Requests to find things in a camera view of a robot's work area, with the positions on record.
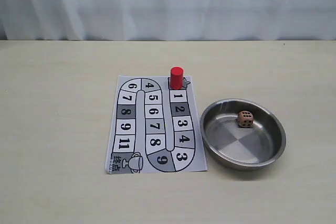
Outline red cylinder game piece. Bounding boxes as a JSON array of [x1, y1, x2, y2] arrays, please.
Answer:
[[170, 67, 184, 90]]

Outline wooden die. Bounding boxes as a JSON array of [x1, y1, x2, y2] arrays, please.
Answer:
[[237, 111, 254, 128]]

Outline printed paper game board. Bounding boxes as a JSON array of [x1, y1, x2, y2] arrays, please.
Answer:
[[105, 76, 207, 174]]

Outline round steel bowl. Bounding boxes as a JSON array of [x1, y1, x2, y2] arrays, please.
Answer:
[[200, 98, 286, 170]]

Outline white curtain backdrop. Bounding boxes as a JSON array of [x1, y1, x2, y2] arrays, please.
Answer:
[[1, 0, 335, 40]]

